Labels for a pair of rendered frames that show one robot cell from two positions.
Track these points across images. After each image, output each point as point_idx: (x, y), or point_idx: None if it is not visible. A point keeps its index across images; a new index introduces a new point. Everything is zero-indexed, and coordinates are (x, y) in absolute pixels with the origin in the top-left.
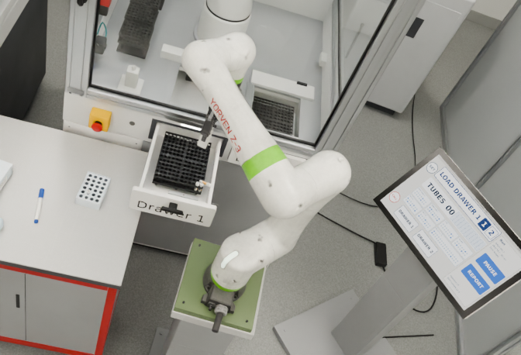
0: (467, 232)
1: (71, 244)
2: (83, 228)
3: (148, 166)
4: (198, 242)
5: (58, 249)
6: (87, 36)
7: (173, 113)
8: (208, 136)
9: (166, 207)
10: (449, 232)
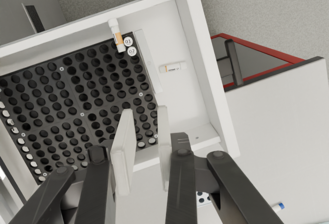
0: None
1: (291, 151)
2: (260, 155)
3: (149, 160)
4: None
5: (304, 160)
6: None
7: (5, 220)
8: (222, 152)
9: (237, 78)
10: None
